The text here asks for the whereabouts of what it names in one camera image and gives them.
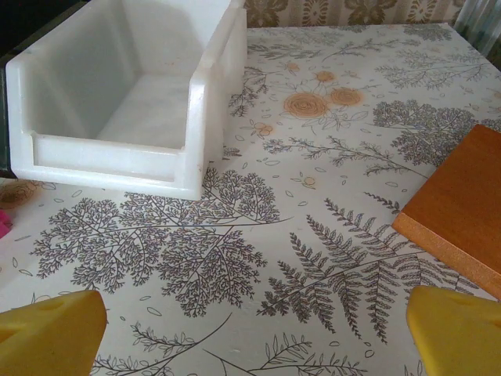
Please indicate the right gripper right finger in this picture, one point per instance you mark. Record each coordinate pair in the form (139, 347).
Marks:
(458, 337)

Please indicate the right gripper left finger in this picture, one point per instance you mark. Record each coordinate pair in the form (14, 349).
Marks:
(51, 337)

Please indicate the pink lego brick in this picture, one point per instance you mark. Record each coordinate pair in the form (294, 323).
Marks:
(4, 225)

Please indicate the wooden board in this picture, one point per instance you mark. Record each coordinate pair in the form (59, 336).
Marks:
(462, 203)

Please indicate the floral patterned tablecloth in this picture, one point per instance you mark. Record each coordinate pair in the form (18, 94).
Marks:
(274, 196)

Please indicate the white plastic bin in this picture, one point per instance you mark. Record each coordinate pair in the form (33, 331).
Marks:
(117, 98)

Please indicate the aluminium frame post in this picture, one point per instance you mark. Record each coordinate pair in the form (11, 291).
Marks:
(481, 23)

